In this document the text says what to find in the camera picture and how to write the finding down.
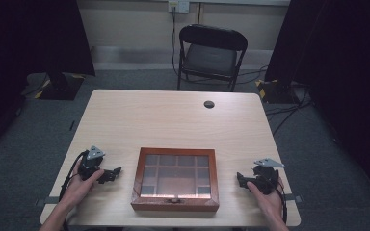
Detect person's right hand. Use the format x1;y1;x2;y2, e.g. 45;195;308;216
246;178;285;221

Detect black cable from wall socket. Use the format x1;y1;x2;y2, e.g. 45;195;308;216
171;7;187;81

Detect person's left hand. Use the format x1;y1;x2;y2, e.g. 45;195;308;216
59;168;106;211

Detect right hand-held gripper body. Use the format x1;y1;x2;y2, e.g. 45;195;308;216
251;157;285;196

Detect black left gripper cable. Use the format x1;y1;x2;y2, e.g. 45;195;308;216
58;150;90;231

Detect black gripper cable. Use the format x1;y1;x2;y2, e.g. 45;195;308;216
58;150;90;231
275;177;289;224

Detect white wall socket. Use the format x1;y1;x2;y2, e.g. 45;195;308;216
168;0;191;14

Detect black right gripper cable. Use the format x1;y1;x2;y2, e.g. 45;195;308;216
275;177;289;224

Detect black floor cables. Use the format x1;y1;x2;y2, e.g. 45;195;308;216
237;64;314;137

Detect wooden box with glass lid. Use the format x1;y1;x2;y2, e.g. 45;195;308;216
130;146;221;213

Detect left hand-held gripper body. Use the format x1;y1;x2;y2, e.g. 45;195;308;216
77;145;106;182

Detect black stand base striped tape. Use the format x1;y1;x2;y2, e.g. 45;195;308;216
33;71;86;101
254;78;301;105

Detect black folding chair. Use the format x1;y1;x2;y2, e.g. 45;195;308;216
176;23;249;93

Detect black tape strip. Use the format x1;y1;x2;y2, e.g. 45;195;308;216
34;195;61;207
283;193;304;204

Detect dark curtain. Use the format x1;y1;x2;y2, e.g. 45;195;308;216
264;0;370;206
0;0;96;162

